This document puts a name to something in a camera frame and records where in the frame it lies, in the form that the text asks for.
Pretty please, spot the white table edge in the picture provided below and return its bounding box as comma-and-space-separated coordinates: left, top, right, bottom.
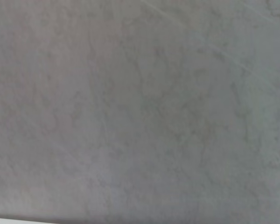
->
0, 217, 84, 224

